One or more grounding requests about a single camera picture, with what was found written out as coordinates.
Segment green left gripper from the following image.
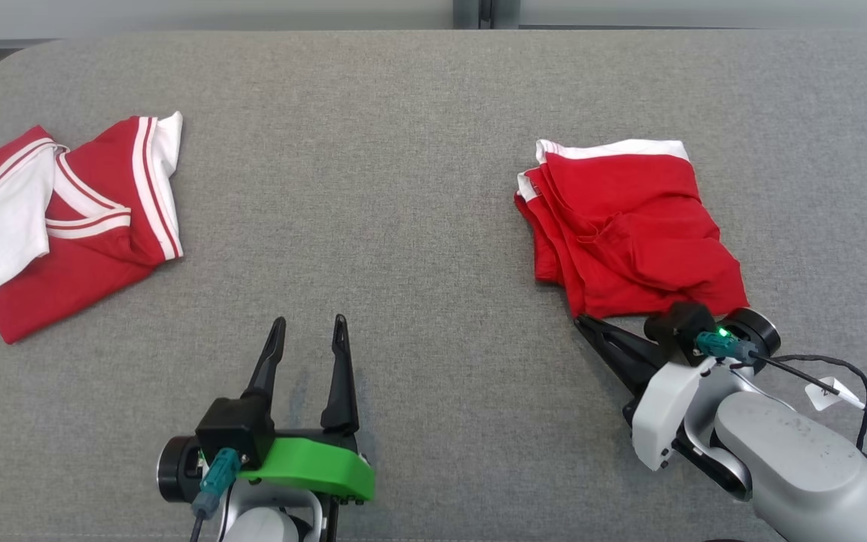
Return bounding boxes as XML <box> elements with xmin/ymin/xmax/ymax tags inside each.
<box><xmin>238</xmin><ymin>314</ymin><xmax>376</xmax><ymax>502</ymax></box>

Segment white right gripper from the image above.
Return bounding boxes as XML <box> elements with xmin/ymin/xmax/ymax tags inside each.
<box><xmin>574</xmin><ymin>315</ymin><xmax>714</xmax><ymax>472</ymax></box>

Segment red shorts with white band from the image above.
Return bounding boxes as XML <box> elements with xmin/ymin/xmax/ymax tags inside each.
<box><xmin>514</xmin><ymin>139</ymin><xmax>750</xmax><ymax>319</ymax></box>

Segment red shirt with white sleeves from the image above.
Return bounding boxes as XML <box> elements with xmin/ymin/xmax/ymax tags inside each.
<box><xmin>0</xmin><ymin>111</ymin><xmax>184</xmax><ymax>345</ymax></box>

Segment teal right camera connector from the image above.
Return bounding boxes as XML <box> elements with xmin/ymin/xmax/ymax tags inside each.
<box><xmin>695</xmin><ymin>331</ymin><xmax>759</xmax><ymax>364</ymax></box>

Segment teal camera connector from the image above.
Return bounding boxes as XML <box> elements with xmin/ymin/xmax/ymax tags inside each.
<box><xmin>193</xmin><ymin>448</ymin><xmax>242</xmax><ymax>520</ymax></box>
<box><xmin>695</xmin><ymin>331</ymin><xmax>759</xmax><ymax>364</ymax></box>

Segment teal left camera connector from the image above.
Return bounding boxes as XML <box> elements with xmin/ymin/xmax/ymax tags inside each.
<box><xmin>193</xmin><ymin>448</ymin><xmax>242</xmax><ymax>520</ymax></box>

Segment white right cable tag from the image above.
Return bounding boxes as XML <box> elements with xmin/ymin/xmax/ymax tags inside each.
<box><xmin>806</xmin><ymin>376</ymin><xmax>865</xmax><ymax>412</ymax></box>

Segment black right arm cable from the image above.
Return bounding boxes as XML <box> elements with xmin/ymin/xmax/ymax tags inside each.
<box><xmin>750</xmin><ymin>352</ymin><xmax>867</xmax><ymax>469</ymax></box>

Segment grey rounded partition post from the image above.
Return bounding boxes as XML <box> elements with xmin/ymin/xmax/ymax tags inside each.
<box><xmin>452</xmin><ymin>0</ymin><xmax>519</xmax><ymax>31</ymax></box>

